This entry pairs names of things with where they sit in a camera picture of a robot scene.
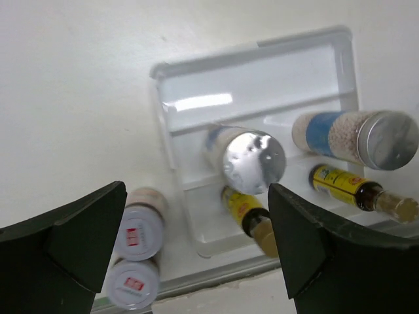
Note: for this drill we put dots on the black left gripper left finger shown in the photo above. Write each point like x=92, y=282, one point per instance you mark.
x=56, y=262

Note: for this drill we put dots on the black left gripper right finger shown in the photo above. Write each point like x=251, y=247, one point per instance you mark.
x=333, y=265

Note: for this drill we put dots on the yellow cork-top bottle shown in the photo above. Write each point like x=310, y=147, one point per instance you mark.
x=365, y=194
x=252, y=218

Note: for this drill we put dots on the silver-lid shaker bottle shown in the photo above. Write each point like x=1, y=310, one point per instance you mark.
x=380, y=140
x=248, y=160

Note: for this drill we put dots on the front white-lid spice jar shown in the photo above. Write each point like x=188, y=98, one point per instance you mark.
x=133, y=285

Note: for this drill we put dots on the white-lid spice jar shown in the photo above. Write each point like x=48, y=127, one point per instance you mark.
x=141, y=232
x=133, y=285

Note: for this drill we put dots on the rear white-lid spice jar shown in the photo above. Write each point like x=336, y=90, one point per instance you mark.
x=141, y=232

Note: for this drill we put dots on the white divided plastic tray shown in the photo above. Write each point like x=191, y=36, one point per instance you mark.
x=262, y=86

